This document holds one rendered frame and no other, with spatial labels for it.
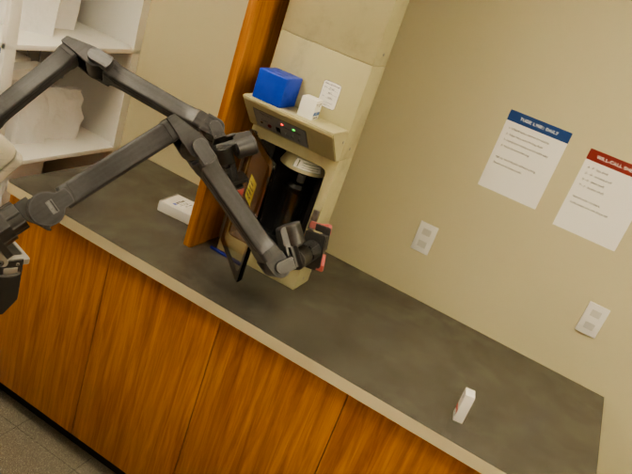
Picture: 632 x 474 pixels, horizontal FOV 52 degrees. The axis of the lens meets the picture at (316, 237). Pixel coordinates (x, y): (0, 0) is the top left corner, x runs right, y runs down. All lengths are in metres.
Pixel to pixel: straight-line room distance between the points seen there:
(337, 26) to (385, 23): 0.15
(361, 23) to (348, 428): 1.16
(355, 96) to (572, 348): 1.15
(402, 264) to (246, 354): 0.76
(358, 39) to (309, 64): 0.17
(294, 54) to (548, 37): 0.81
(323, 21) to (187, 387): 1.22
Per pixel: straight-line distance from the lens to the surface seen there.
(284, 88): 1.94
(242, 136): 1.91
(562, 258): 2.33
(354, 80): 1.96
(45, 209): 1.55
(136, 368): 2.30
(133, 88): 1.95
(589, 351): 2.43
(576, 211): 2.29
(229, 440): 2.19
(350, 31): 1.97
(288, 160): 2.10
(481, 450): 1.84
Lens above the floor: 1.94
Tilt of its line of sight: 22 degrees down
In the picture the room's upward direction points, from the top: 20 degrees clockwise
